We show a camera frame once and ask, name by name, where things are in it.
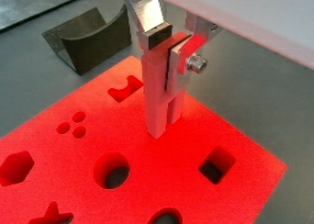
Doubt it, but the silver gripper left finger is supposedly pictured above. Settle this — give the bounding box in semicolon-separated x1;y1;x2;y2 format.
125;0;172;51

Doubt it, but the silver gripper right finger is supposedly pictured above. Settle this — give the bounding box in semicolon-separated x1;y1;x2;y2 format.
166;12;216;93

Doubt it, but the black curved object holder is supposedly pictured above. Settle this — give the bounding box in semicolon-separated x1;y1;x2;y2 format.
41;6;131;75

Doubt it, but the red shape-sorter box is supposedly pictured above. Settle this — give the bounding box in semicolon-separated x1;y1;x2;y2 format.
0;57;287;224

